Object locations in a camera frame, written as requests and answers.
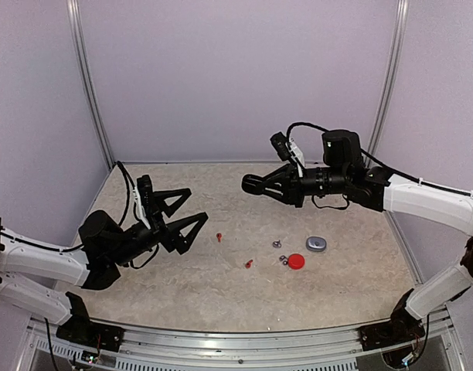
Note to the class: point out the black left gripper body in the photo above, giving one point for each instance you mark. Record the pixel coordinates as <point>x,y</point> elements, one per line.
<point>158,228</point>

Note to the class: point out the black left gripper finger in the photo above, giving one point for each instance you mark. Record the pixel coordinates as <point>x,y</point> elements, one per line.
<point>169,201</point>
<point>181,233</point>

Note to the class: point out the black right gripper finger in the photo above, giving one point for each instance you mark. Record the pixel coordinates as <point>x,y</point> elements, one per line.
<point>276,191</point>
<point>281,175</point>

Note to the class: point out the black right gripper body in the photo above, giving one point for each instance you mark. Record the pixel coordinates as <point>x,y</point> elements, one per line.
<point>298,192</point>

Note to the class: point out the black earbud charging case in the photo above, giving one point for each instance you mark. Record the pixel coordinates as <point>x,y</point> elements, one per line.
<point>253,184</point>

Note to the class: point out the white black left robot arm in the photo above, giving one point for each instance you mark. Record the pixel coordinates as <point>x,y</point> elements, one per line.
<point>95,265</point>

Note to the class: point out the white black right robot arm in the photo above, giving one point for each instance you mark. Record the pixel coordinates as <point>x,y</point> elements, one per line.
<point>380,188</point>

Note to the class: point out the grey oval charging case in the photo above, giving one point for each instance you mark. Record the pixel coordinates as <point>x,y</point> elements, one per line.
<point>316,244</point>

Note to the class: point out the red round case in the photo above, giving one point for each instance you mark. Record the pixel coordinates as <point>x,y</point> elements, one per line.
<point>296,261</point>

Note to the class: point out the purple clip earbud lower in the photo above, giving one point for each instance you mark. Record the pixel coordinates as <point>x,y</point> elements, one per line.
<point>283,259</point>

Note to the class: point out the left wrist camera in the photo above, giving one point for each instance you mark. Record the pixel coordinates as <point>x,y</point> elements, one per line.
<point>142,199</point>

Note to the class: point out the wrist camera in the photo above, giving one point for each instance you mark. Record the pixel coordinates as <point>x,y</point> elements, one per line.
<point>287,150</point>
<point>142,199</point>

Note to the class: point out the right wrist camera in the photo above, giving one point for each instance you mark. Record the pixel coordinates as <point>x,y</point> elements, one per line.
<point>287,150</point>

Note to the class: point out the front aluminium rail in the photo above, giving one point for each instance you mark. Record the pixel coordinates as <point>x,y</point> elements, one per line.
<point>148,348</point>

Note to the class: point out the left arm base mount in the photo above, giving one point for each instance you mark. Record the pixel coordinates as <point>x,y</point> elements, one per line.
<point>80,329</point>

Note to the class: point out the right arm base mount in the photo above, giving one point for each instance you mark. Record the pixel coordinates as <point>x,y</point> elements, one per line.
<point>401,327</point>

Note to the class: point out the right aluminium corner post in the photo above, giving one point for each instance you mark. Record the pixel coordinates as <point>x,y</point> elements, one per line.
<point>396,48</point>

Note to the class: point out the aluminium corner post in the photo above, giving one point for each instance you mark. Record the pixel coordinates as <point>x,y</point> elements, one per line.
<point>73,9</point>
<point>396,48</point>

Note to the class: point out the left aluminium corner post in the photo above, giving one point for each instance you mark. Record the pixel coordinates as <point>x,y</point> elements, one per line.
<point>73,9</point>

